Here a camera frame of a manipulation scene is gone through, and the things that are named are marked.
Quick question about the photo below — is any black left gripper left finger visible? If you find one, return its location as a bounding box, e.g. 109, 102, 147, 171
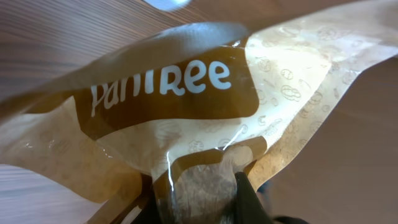
131, 190, 162, 224

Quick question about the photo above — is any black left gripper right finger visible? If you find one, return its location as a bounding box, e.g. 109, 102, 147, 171
234, 172, 273, 224

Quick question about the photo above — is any beige brown cookie bag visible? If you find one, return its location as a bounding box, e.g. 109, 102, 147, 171
1, 1, 397, 223

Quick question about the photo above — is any white barcode scanner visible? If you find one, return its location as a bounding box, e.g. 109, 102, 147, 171
144, 0, 191, 11

